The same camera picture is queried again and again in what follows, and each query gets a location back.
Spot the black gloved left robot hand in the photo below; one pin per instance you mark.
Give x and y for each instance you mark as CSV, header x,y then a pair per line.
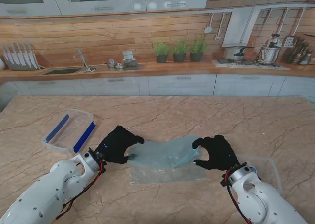
x,y
115,145

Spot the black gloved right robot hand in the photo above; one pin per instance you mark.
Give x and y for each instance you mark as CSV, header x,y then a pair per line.
x,y
221,152

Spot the clear bubble film sheet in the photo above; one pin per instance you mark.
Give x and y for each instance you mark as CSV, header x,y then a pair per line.
x,y
162,155

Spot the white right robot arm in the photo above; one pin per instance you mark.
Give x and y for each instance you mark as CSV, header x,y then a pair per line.
x,y
261,199

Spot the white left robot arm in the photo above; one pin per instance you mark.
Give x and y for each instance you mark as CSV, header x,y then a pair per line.
x,y
49,192

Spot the clear plastic lid blue label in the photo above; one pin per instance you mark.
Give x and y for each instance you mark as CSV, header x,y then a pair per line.
x,y
267,167

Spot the printed kitchen backdrop banner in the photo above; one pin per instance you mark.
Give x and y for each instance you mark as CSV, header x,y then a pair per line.
x,y
98,37

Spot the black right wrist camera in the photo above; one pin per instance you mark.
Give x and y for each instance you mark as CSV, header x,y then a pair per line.
x,y
224,183

